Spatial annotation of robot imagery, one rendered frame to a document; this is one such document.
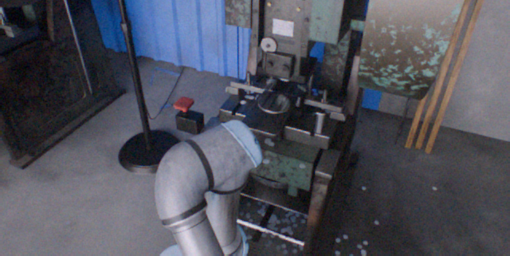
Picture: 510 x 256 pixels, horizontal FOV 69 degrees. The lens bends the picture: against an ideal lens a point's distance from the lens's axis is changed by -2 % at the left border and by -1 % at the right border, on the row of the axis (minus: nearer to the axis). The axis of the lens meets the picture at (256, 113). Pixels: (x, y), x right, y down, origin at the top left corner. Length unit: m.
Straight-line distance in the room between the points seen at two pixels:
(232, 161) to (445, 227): 1.60
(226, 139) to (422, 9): 0.48
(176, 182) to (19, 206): 1.71
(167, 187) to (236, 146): 0.16
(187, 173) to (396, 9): 0.54
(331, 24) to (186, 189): 0.71
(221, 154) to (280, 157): 0.67
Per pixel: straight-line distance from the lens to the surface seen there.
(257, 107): 1.39
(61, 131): 2.73
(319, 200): 1.41
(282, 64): 1.33
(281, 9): 1.29
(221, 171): 0.76
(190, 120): 1.47
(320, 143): 1.42
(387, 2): 0.86
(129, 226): 2.07
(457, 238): 2.20
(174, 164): 0.74
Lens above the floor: 1.59
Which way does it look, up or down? 37 degrees down
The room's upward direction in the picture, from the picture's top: 1 degrees clockwise
